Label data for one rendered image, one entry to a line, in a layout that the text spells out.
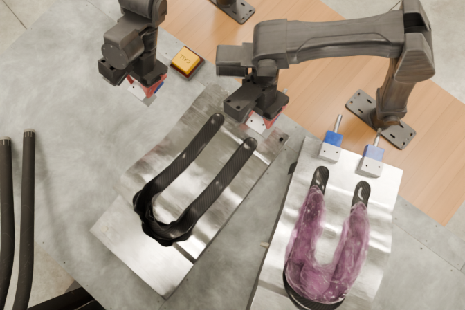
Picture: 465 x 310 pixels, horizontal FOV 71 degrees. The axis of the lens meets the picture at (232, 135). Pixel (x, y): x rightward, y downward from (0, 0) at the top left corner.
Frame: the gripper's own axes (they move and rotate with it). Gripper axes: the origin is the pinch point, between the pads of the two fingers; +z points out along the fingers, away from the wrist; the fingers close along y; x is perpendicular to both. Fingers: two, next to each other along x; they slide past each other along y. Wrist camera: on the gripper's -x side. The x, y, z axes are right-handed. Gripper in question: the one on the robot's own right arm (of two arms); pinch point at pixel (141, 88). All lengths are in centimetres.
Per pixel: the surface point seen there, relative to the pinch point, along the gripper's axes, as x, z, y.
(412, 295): 8, 12, 84
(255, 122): 9.5, -4.1, 27.9
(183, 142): -0.4, 7.6, 15.2
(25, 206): -33.5, 24.3, -5.9
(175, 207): -14.6, 9.0, 25.3
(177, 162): -5.1, 9.2, 17.6
